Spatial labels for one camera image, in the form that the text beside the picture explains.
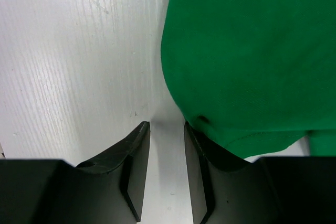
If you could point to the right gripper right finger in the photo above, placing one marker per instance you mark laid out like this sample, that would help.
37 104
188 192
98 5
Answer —
227 189

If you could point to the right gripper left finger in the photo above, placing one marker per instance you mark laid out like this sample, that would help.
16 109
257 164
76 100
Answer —
107 188

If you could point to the green t shirt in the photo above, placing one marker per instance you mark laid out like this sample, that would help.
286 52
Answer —
253 75

